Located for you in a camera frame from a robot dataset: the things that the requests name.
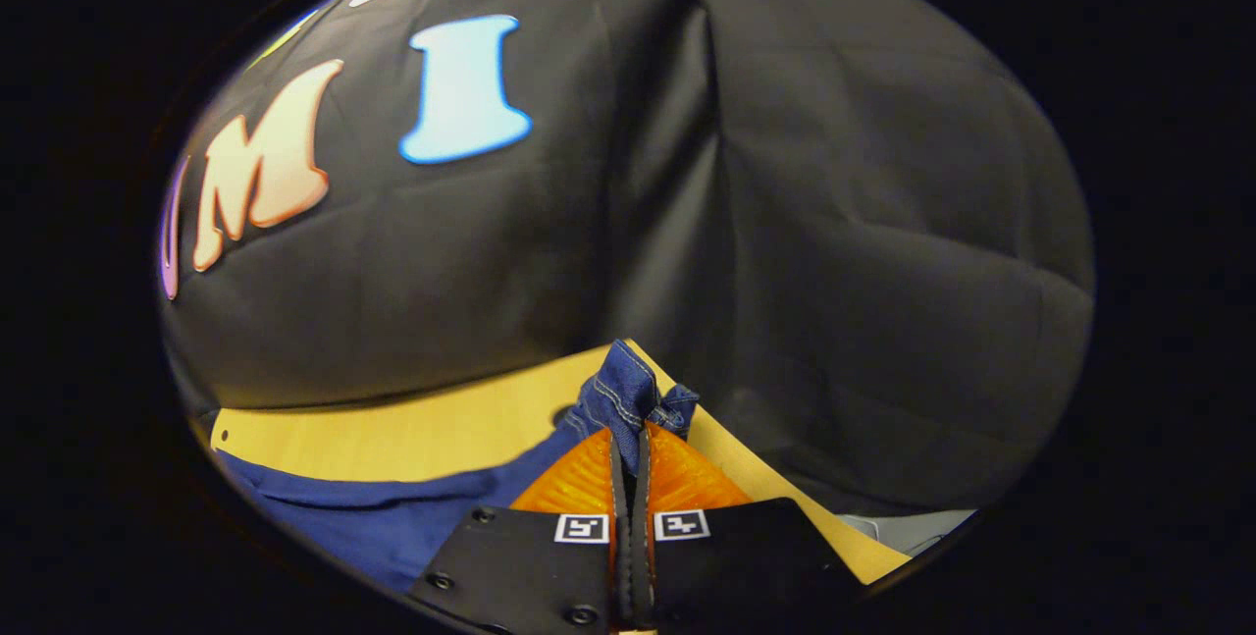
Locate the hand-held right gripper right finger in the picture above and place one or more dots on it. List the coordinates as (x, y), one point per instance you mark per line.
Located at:
(736, 561)

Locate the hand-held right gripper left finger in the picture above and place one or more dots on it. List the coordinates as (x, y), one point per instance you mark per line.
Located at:
(520, 566)

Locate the blue denim jeans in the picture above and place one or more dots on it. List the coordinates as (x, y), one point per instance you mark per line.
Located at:
(392, 527)

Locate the black backdrop cloth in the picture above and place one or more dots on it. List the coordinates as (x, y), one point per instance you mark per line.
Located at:
(785, 223)

